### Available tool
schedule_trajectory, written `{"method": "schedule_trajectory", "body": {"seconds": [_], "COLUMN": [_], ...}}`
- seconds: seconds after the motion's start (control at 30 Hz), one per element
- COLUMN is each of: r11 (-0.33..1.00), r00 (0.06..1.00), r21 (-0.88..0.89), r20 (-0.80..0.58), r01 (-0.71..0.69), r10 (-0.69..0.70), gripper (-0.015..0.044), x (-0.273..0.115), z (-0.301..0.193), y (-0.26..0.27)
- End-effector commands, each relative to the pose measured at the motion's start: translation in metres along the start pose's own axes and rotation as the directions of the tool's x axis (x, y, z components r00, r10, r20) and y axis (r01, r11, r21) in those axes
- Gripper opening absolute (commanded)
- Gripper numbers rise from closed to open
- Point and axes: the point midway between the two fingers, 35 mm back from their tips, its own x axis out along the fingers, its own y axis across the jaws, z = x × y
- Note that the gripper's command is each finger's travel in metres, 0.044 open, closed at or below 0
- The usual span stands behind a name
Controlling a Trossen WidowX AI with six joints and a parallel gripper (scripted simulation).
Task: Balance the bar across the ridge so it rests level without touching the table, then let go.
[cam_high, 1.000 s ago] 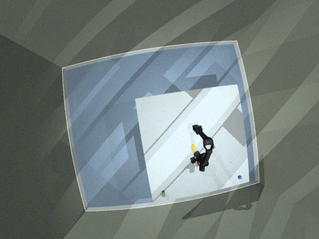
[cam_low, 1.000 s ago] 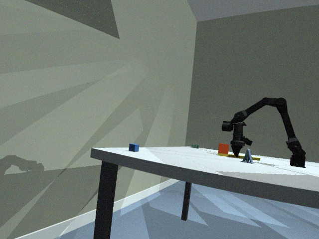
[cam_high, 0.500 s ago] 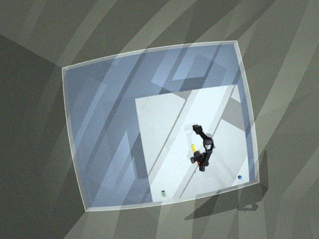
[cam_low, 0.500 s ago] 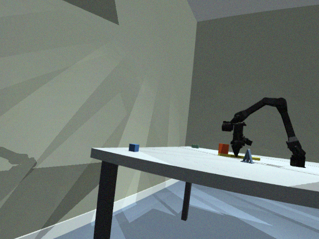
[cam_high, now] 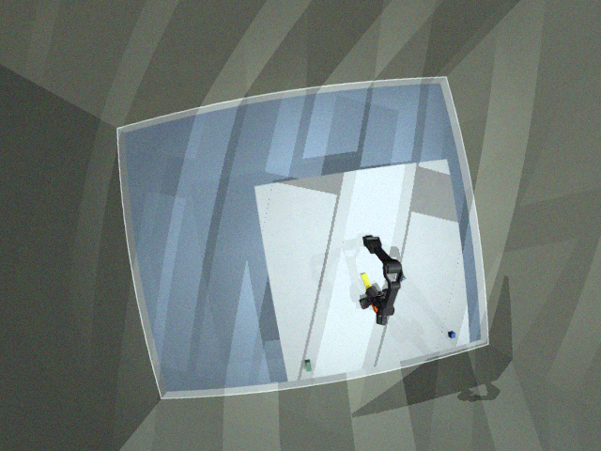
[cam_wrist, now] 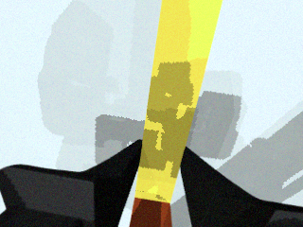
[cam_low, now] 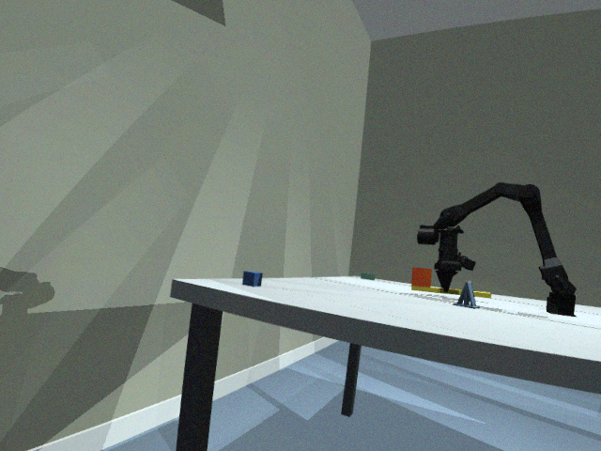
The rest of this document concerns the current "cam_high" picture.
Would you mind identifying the yellow bar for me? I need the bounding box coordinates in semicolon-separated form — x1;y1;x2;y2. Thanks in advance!
362;273;378;313

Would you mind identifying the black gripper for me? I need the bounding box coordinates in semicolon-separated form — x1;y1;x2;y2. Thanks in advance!
359;288;387;309

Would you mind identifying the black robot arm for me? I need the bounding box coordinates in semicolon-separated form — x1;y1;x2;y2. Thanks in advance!
362;235;403;326

